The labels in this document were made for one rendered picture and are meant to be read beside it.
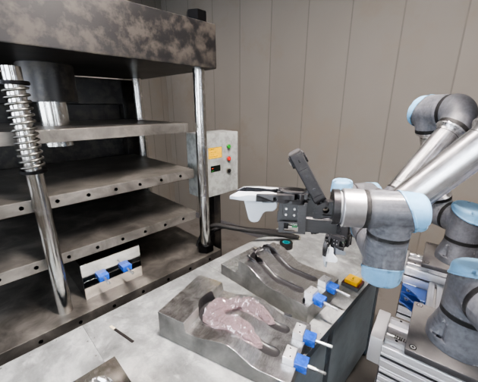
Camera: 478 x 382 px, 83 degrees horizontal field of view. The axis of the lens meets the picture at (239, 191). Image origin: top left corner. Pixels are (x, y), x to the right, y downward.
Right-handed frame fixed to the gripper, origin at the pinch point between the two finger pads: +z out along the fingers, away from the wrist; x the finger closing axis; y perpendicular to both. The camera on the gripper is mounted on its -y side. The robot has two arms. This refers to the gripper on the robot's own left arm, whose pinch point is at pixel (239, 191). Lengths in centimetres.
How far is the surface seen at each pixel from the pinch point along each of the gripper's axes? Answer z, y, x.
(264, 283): -2, 50, 56
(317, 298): -23, 49, 48
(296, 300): -15, 51, 47
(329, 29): -37, -115, 223
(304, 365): -18, 56, 21
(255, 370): -3, 59, 18
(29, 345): 83, 67, 20
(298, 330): -16, 53, 32
